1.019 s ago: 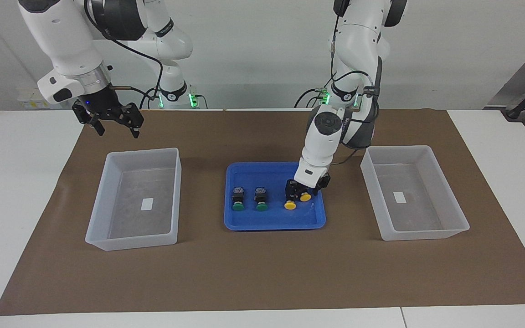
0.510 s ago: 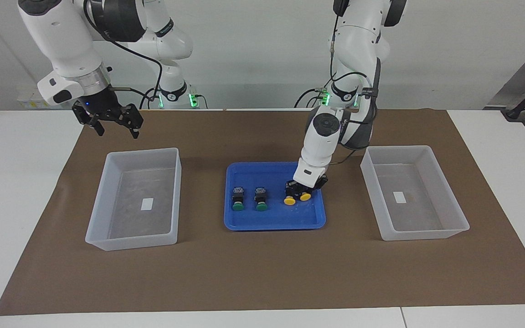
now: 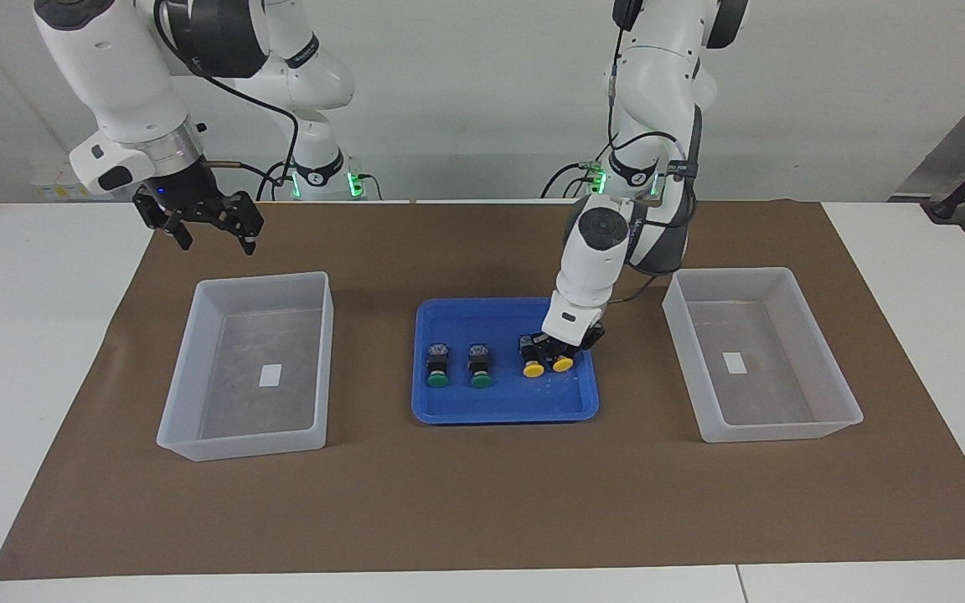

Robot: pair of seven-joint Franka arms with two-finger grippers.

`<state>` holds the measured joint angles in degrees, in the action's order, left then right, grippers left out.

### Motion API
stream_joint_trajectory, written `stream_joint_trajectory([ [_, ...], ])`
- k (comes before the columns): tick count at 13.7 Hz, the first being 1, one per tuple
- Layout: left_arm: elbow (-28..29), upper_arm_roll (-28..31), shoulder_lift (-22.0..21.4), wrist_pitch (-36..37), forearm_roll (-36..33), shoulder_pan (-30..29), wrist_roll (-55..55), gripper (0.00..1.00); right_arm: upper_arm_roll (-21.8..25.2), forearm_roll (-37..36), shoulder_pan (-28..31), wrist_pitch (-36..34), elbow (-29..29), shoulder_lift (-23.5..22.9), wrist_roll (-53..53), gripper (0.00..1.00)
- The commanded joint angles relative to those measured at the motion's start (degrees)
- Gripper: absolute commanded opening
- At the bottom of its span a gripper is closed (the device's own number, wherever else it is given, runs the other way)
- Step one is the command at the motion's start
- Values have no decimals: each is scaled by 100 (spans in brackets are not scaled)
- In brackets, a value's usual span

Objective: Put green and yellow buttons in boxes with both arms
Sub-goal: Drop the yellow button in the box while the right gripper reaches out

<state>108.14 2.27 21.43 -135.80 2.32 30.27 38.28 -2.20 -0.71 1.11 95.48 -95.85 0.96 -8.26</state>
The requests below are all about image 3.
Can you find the brown table mat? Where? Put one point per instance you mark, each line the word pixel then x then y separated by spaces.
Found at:
pixel 482 502

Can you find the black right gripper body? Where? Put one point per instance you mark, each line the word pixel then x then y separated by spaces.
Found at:
pixel 183 193

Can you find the green push button switch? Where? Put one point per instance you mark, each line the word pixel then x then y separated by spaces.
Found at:
pixel 480 367
pixel 437 367

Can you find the white paper label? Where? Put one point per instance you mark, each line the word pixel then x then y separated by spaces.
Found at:
pixel 270 375
pixel 733 363

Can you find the blue plastic tray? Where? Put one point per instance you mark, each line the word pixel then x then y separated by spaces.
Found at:
pixel 499 406

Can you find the white small boxes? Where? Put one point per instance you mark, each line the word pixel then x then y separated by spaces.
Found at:
pixel 51 186

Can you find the translucent white plastic box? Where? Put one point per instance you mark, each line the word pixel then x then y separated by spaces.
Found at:
pixel 817 368
pixel 315 360

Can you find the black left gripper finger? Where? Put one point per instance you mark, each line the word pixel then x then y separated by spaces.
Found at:
pixel 543 345
pixel 594 338

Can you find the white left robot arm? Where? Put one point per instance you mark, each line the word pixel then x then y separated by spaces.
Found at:
pixel 658 67

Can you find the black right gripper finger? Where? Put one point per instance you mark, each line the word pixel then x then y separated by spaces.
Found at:
pixel 179 234
pixel 244 219

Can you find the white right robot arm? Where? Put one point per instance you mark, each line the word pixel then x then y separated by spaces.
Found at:
pixel 122 75

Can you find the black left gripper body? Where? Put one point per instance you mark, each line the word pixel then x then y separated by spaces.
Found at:
pixel 568 345

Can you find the yellow push button switch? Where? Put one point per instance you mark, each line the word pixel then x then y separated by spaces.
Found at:
pixel 564 364
pixel 532 367

